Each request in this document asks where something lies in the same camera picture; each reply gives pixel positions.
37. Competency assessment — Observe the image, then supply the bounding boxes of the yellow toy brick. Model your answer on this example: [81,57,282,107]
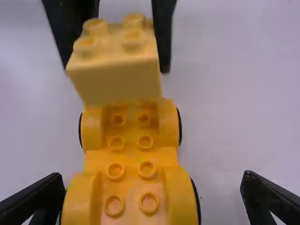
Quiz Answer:
[65,13,164,108]

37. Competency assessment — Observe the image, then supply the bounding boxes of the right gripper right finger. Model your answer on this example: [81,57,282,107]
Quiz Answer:
[240,170,300,225]

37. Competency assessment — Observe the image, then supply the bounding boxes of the yellow toy car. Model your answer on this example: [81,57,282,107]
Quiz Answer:
[60,97,202,225]

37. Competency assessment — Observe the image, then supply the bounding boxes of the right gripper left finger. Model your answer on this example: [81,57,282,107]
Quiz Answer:
[0,172,67,225]

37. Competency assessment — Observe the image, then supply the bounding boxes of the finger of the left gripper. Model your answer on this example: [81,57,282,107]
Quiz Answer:
[151,0,180,74]
[41,0,100,70]

